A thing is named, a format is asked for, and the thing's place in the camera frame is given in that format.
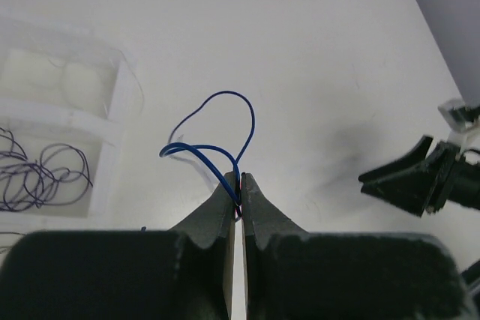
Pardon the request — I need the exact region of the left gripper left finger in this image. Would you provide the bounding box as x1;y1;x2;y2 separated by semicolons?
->
1;185;235;319

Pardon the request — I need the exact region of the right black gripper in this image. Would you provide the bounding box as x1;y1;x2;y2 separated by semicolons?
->
358;136;479;216

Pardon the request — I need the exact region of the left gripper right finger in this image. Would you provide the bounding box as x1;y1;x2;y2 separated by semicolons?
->
241;173;473;319

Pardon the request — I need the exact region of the purple wire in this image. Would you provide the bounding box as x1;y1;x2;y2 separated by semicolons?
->
0;127;94;213

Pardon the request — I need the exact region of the white foam compartment tray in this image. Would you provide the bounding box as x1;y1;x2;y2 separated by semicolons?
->
1;13;137;226

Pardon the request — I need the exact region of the blue wire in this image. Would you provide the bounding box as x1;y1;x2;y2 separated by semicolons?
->
158;90;256;201

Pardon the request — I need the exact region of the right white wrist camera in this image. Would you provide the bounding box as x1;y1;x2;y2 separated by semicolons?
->
438;98;479;151

